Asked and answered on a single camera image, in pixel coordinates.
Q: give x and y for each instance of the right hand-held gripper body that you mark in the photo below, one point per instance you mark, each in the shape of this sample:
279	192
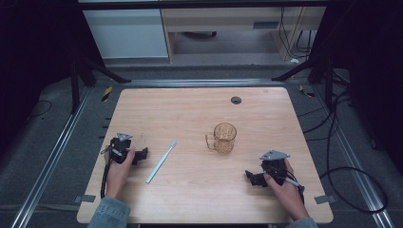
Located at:
274	166

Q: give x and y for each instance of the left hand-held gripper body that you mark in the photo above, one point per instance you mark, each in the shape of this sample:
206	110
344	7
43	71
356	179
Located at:
120	147

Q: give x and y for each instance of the person's left hand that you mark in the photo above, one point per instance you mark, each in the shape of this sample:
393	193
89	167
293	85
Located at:
118	177

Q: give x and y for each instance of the person's right hand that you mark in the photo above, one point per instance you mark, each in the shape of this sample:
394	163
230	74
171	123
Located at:
286	193

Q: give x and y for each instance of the light blue toothbrush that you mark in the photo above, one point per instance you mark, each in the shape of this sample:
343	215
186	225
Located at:
161	162

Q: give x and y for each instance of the yellow black tape piece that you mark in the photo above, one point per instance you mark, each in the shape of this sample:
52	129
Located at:
106	93
306	92

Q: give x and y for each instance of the grey tape strip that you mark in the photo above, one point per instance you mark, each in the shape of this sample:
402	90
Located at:
85	198
325	199

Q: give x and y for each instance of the black metal stand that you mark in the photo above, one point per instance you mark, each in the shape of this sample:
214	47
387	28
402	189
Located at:
320	71
85	72

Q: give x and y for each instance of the white cabinet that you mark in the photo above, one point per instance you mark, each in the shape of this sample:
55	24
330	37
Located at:
126	33

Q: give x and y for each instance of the aluminium floor rail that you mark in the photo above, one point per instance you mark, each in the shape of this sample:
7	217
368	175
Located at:
355	164
47	164
202	83

